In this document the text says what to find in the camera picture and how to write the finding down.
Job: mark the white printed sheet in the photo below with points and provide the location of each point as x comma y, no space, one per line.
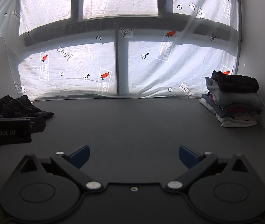
76,70

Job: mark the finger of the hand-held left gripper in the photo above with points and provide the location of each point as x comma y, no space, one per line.
38,124

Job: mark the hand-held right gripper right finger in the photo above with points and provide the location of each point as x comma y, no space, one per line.
188,156

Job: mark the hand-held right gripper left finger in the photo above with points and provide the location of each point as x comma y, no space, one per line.
80,155

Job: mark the black pants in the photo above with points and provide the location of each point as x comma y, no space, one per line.
27,107

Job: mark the window frame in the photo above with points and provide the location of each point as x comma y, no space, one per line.
95,24

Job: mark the stack of folded clothes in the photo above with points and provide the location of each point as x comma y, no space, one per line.
235,98

